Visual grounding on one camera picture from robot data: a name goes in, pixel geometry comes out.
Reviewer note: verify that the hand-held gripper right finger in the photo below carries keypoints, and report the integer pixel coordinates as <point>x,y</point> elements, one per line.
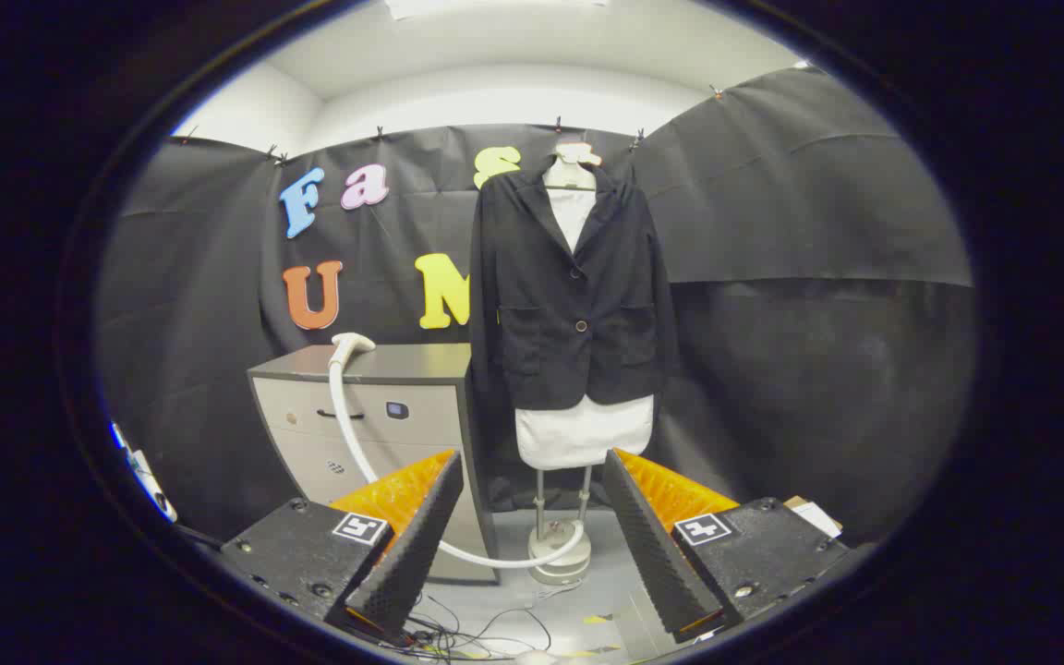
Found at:
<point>652,554</point>

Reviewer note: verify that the white plastic strip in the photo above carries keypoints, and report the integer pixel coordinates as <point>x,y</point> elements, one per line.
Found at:
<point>146,476</point>

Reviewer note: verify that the white garment steamer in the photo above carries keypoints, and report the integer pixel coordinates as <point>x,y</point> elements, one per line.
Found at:
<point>348,345</point>

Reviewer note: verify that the grey cabinet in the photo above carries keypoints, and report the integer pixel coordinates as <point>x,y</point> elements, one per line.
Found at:
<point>430,425</point>

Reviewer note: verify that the black blazer jacket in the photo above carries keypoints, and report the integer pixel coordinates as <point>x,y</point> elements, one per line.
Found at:
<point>541,305</point>

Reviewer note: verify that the white mannequin torso on stand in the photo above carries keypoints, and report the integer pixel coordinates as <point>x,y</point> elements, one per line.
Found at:
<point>583,429</point>

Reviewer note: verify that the row of black clips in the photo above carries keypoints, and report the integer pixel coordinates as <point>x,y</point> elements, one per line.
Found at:
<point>558,124</point>

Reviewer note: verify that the cardboard box with white label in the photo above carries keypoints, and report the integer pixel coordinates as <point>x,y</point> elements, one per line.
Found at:
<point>814,517</point>

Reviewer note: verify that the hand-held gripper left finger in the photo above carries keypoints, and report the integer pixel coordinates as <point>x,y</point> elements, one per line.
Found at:
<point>412,554</point>

